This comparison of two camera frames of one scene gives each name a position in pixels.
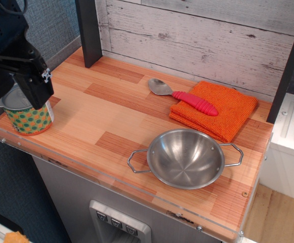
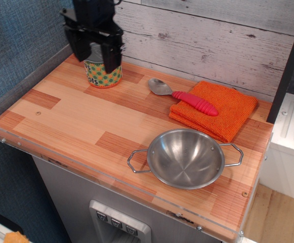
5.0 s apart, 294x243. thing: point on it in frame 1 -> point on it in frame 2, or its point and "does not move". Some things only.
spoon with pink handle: (159, 87) does not move
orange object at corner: (15, 237) does not move
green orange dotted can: (25, 119) -> (95, 71)
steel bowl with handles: (185, 158) does not move
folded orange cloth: (235, 109) does not move
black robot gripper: (5, 24) -> (96, 16)
